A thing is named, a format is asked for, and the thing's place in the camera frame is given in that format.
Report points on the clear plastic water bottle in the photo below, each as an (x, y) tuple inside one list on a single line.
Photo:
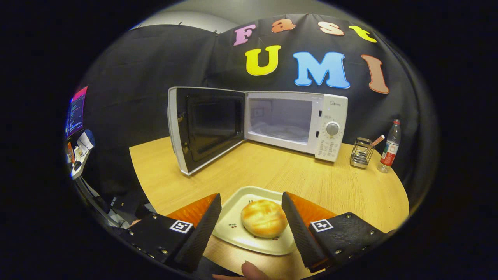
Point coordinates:
[(389, 151)]

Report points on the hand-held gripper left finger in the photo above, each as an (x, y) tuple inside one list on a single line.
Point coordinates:
[(202, 233)]

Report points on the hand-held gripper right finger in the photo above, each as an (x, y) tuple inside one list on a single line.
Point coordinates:
[(299, 233)]

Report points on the red checkered straw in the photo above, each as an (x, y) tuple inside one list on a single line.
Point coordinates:
[(377, 141)]

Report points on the golden baked bun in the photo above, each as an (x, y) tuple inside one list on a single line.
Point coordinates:
[(264, 217)]

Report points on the cluttered white side desk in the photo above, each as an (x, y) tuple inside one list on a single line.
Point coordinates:
[(79, 155)]

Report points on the white square plate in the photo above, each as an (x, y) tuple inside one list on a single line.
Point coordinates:
[(233, 210)]

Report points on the computer monitor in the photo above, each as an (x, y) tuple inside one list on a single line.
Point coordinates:
[(76, 112)]

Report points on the white microwave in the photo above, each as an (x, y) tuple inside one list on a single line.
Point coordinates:
[(330, 147)]

